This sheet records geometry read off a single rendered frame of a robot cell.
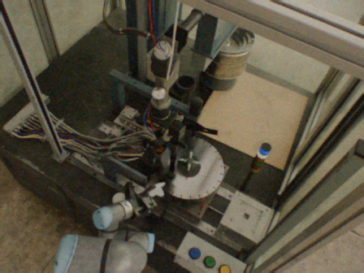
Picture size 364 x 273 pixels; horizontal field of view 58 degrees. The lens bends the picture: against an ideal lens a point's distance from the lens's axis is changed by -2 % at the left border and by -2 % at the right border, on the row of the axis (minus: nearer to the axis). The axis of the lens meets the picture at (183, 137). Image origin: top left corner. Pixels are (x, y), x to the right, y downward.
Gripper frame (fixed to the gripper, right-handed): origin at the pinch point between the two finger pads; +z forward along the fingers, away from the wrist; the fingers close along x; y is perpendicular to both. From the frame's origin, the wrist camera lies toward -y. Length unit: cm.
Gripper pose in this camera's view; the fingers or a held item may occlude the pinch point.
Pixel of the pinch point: (156, 192)
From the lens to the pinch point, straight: 154.4
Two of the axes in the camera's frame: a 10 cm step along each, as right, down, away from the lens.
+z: 6.0, -1.2, 7.9
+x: 5.1, -7.1, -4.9
